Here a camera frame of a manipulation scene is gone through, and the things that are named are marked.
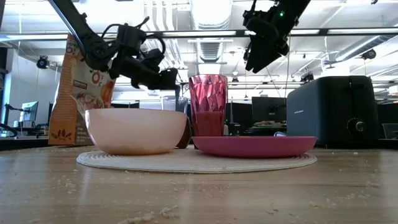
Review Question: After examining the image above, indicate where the pink faceted tumbler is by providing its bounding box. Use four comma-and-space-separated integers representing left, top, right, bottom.
188, 74, 229, 138

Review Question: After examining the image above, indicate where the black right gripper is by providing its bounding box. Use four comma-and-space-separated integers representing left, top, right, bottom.
243, 6, 290, 74

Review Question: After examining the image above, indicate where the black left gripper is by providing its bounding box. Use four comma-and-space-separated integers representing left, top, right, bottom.
108, 46, 181, 91

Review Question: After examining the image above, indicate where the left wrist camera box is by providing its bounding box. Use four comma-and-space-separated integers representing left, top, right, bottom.
116, 23, 147, 47

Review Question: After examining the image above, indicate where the ribbed silver ceiling duct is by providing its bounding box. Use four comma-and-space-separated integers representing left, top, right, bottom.
190, 0, 233, 63

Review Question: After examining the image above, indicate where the cream white bowl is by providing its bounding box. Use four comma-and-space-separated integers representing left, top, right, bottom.
85, 108, 188, 156

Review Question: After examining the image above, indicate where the black background monitor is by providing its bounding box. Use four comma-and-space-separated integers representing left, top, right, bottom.
251, 96, 287, 124

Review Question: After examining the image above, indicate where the black toaster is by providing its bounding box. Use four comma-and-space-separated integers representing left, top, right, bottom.
285, 75, 379, 149

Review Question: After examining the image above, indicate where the black metal rig frame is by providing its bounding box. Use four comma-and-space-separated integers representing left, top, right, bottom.
146, 28, 398, 39

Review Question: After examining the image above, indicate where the computer monitor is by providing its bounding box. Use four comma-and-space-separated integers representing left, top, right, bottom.
20, 101, 39, 123

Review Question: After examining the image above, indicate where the round woven white placemat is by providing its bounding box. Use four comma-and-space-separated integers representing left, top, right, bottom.
76, 146, 318, 174

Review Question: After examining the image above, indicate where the pumpkin cereal box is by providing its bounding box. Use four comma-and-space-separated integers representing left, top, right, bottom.
48, 34, 116, 146

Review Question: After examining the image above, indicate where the pink plate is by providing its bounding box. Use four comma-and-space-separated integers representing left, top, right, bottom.
192, 136, 318, 158

